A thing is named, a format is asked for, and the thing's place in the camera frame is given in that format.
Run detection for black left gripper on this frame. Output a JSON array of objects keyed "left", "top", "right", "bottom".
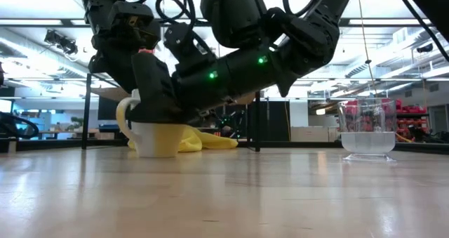
[{"left": 87, "top": 1, "right": 162, "bottom": 95}]

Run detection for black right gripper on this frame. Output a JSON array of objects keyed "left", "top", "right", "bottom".
[{"left": 126, "top": 22, "right": 232, "bottom": 124}]

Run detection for white mug with yellow inside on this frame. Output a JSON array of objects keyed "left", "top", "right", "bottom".
[{"left": 115, "top": 89, "right": 189, "bottom": 159}]

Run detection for clear glass cup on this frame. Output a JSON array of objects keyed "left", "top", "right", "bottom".
[{"left": 337, "top": 98, "right": 398, "bottom": 163}]

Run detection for black monitor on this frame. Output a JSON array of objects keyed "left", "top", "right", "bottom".
[{"left": 98, "top": 97, "right": 119, "bottom": 121}]

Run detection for small bonsai plant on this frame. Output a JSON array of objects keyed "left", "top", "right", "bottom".
[{"left": 66, "top": 117, "right": 85, "bottom": 132}]

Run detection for yellow cloth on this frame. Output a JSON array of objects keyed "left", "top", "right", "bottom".
[{"left": 128, "top": 125, "right": 239, "bottom": 153}]

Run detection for black cabinet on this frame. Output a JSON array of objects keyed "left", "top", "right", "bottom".
[{"left": 261, "top": 100, "right": 290, "bottom": 143}]

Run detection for cardboard boxes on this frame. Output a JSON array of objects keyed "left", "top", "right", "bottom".
[{"left": 290, "top": 126, "right": 340, "bottom": 143}]

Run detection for red storage bin rack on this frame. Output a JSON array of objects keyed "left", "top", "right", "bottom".
[{"left": 336, "top": 97, "right": 429, "bottom": 143}]

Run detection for black ceiling camera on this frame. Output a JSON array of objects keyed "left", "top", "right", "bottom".
[{"left": 43, "top": 29, "right": 79, "bottom": 56}]

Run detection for black looped cable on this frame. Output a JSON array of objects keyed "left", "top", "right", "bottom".
[{"left": 0, "top": 111, "right": 40, "bottom": 140}]

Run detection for black metal table frame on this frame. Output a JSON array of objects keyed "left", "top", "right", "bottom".
[{"left": 0, "top": 138, "right": 449, "bottom": 154}]

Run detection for hanging yellow cord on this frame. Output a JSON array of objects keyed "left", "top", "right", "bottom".
[{"left": 356, "top": 0, "right": 378, "bottom": 88}]

